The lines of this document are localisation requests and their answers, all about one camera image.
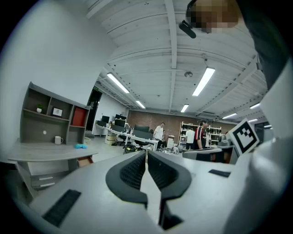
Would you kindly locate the beige waste bin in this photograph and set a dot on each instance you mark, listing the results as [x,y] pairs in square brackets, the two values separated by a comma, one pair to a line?
[111,138]

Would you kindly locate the small potted plant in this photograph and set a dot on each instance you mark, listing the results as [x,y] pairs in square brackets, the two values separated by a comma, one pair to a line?
[39,108]

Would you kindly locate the black office chair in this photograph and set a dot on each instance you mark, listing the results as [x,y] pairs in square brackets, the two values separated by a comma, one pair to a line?
[140,144]

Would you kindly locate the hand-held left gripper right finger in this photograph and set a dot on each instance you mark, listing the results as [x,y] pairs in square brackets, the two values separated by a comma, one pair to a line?
[201,194]

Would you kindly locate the person's head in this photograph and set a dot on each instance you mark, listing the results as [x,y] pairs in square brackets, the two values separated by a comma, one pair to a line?
[213,13]

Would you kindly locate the grey wooden desk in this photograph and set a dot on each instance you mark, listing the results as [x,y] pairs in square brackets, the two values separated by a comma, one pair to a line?
[45,150]

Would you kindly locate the round ceiling smoke detector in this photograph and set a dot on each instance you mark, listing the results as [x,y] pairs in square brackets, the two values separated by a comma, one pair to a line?
[188,74]

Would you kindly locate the white mug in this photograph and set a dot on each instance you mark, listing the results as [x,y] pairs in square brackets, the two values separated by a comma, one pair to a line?
[58,139]

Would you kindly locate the black picture frame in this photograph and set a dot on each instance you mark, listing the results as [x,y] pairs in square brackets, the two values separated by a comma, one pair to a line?
[57,112]

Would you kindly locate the wooden drawer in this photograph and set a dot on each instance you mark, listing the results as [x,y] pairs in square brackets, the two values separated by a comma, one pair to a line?
[85,161]

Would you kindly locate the black door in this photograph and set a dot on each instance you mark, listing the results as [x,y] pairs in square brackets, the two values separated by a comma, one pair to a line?
[93,112]

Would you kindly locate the grey desk pedestal cabinet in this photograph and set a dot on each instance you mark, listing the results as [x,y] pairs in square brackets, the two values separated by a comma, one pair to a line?
[45,180]

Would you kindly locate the black computer monitor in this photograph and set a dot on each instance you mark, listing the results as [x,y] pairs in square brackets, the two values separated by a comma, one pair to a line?
[120,117]
[105,119]

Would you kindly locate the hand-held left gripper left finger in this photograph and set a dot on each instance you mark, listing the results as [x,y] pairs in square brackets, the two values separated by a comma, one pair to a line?
[91,182]

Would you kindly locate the white storage rack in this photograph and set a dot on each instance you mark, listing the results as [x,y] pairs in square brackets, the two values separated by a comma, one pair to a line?
[214,133]

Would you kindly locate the grey desk shelf hutch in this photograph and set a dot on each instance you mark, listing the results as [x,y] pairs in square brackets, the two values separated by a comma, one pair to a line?
[34,128]

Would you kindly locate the white office desk row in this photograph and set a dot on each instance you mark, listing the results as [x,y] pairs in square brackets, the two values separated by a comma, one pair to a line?
[128,135]

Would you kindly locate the black head-mounted camera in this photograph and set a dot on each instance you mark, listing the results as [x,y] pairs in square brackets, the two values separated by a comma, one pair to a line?
[187,29]

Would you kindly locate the person's black clothing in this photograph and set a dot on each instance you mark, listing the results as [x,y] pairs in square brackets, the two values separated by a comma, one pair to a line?
[263,34]

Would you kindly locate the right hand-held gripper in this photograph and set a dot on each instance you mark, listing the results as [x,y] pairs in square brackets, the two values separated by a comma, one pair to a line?
[243,137]

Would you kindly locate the ceiling tube light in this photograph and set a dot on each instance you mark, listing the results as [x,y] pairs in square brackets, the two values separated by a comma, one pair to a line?
[203,81]
[229,115]
[184,108]
[117,82]
[140,104]
[254,106]

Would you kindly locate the blue fluffy cloth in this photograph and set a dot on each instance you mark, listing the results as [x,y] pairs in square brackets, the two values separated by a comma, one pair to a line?
[80,146]

